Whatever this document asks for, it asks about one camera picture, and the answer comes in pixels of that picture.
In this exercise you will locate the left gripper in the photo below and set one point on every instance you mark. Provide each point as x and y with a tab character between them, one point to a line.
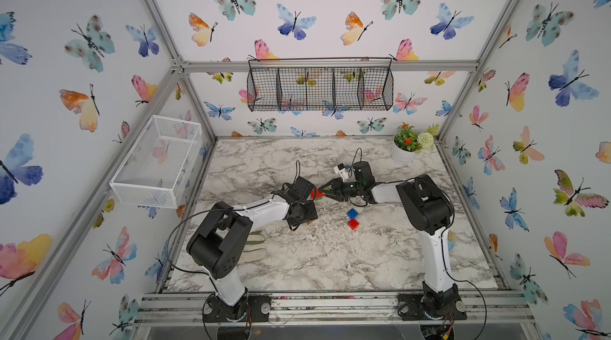
312	214

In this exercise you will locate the small red lego brick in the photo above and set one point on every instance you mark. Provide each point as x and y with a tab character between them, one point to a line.
353	224

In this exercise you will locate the black wire basket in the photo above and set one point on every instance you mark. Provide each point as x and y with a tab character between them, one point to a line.
319	84

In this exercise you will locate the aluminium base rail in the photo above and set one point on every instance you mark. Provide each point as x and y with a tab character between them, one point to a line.
328	308

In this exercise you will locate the blue lego brick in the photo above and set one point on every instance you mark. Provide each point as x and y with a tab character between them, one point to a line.
352	214

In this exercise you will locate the long red lego brick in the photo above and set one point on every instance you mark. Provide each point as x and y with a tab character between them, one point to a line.
317	194

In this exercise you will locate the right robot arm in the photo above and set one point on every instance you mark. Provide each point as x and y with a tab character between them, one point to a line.
430	212

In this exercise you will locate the white mesh basket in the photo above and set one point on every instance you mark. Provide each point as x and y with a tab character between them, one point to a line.
155	171

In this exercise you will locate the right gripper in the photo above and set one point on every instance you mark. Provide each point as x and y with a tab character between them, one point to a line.
338	195

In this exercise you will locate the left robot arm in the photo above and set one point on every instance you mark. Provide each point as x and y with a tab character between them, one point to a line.
219	241

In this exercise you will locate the potted artificial plant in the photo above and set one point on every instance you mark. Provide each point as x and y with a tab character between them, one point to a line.
407	143

